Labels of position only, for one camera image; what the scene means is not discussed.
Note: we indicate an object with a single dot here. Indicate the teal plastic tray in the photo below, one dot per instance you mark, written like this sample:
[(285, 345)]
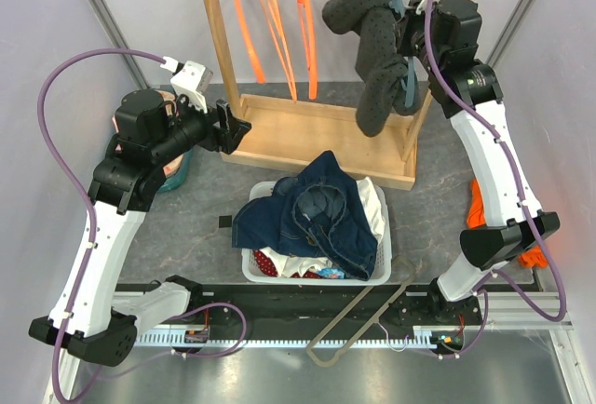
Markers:
[(177, 180)]

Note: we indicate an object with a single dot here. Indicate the white shirt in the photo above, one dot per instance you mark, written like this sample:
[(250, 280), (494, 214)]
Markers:
[(306, 267)]

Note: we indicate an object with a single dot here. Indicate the orange plastic hanger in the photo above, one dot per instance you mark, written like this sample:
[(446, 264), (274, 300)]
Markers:
[(246, 35)]

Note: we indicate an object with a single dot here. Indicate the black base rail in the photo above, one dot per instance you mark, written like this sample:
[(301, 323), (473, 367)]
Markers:
[(292, 313)]

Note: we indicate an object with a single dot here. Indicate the orange hanger with denim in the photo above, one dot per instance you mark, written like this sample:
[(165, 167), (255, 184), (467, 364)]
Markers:
[(305, 13)]

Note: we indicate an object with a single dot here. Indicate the dark blue denim garment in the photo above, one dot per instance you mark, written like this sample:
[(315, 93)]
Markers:
[(317, 213)]

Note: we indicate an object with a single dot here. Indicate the orange cloth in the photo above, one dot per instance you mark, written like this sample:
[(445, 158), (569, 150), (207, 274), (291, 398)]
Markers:
[(531, 258)]

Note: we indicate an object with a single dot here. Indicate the floral oven mitt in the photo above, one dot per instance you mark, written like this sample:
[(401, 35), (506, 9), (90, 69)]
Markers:
[(173, 166)]

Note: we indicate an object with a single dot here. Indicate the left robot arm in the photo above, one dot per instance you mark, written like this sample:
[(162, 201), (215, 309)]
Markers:
[(151, 132)]

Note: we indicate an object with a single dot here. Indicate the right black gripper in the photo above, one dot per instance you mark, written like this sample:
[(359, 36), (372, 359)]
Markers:
[(404, 26)]

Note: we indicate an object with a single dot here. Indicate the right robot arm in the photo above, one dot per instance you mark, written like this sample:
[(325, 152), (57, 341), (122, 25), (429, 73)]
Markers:
[(443, 36)]

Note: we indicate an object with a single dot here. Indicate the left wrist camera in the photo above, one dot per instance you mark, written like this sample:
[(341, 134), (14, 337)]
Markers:
[(191, 81)]

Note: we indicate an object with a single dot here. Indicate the red polka dot skirt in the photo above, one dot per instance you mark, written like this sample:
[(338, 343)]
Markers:
[(265, 265)]

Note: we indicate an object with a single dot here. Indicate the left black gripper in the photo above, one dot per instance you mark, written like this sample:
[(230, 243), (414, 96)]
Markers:
[(232, 130)]

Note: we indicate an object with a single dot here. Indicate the orange hanger with white shirt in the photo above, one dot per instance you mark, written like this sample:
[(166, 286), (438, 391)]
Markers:
[(274, 23)]

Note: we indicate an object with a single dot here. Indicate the blue floral garment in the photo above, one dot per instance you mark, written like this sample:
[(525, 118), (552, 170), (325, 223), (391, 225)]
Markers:
[(331, 273)]

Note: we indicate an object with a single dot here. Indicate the wooden clothes rack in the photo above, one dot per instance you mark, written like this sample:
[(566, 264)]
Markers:
[(287, 135)]

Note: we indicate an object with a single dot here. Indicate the grey dotted garment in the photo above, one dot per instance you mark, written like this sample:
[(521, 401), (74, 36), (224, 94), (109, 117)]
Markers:
[(378, 63)]

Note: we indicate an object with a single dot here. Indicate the white plastic basket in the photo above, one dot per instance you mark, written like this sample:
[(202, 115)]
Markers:
[(380, 274)]

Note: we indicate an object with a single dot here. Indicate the blue grey hanger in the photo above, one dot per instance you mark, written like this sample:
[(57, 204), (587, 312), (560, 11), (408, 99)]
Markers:
[(409, 85)]

